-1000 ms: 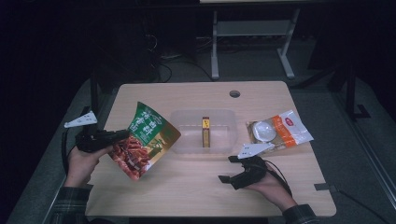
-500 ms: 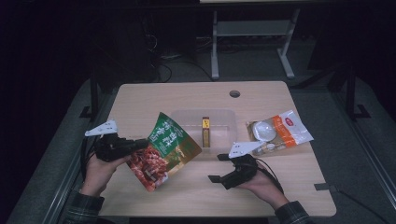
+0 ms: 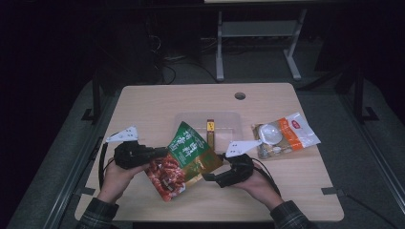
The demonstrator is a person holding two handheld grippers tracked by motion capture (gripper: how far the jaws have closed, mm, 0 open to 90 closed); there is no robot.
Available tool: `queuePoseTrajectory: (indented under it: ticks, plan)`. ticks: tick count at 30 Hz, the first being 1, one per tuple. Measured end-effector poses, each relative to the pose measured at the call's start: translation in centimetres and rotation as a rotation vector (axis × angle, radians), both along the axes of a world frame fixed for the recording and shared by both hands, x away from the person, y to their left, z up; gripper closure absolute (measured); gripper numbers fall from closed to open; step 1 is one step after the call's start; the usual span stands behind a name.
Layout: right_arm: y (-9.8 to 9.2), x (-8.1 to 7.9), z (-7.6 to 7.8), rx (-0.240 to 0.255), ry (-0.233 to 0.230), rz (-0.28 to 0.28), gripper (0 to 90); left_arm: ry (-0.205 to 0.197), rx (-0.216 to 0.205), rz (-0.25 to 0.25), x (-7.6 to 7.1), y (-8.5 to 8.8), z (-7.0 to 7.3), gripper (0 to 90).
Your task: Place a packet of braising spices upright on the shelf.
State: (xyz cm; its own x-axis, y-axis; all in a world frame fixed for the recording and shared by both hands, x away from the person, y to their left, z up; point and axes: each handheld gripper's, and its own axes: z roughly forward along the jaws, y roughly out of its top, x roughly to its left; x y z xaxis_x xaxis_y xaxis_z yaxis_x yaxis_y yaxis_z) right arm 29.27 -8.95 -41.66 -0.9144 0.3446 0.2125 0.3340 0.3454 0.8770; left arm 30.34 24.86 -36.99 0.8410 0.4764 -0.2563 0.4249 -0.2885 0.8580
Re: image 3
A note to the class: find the black metal stand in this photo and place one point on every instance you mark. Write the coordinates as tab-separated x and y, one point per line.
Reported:
96	98
359	95

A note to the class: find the small gold pink packet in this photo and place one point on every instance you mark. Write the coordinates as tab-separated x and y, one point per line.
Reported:
210	133

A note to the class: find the green seasoning packet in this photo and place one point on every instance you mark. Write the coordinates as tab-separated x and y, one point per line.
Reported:
184	162

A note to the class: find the grey tape strip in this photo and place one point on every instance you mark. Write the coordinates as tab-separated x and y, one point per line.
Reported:
331	191
88	191

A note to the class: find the person's left hand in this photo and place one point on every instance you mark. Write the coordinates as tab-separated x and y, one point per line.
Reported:
116	181

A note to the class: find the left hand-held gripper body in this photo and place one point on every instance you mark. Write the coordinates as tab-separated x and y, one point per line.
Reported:
130	156

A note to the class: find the clear bag with orange label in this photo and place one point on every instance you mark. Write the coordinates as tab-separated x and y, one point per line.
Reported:
286	133

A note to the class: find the person's right hand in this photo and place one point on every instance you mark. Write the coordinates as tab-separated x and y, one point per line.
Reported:
262	191

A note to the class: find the clear plastic container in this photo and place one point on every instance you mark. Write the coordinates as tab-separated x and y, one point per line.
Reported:
227	124

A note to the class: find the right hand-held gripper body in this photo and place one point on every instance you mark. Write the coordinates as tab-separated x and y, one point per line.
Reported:
240	168

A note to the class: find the white metal stand frame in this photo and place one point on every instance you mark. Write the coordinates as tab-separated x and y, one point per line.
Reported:
259	28

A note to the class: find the round dark table grommet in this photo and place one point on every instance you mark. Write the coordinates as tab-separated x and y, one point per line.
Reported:
240	96

